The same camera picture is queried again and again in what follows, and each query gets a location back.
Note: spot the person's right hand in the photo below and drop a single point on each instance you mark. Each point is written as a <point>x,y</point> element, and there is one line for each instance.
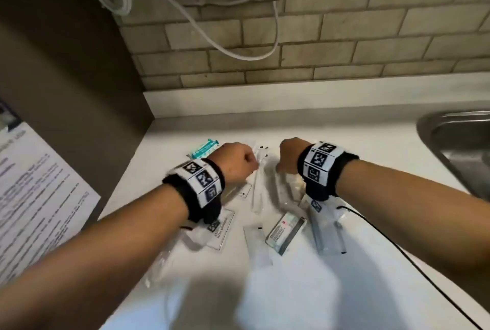
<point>291,155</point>

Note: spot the person's left hand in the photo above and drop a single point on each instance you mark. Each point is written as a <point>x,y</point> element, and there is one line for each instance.
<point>233,163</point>

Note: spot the teal wet wipes packet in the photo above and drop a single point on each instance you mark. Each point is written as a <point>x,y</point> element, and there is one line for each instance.
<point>204,147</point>

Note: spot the white box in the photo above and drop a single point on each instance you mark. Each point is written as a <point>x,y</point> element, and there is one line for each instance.
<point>287,232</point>

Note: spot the clear comb packet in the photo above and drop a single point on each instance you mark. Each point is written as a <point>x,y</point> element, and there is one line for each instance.
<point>329,234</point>
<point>256,243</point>

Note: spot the person's right forearm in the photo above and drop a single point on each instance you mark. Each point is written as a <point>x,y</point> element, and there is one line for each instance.
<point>413,211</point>

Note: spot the person's left forearm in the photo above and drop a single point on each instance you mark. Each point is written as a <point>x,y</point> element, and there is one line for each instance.
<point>95,257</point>

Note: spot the white countertop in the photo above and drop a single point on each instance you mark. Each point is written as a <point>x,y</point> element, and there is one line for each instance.
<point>383,138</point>

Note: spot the black wristband with marker tags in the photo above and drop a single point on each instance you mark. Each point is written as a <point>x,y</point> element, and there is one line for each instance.
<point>325,165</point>
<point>199,188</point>

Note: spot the steel sink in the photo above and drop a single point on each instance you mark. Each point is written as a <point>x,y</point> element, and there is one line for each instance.
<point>459,142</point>

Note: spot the white and blue poster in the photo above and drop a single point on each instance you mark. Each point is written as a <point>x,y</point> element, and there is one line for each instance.
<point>38,188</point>

